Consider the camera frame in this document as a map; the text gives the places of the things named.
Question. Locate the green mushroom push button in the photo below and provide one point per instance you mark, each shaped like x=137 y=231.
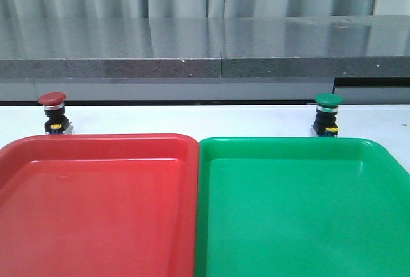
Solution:
x=327 y=105

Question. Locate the red mushroom push button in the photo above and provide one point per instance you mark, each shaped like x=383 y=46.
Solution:
x=54 y=108

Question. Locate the green plastic tray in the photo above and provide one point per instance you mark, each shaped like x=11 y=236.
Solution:
x=301 y=207

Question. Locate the grey stone counter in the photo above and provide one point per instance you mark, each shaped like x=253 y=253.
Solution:
x=111 y=61

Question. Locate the red plastic tray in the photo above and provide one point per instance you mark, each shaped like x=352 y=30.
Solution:
x=99 y=205

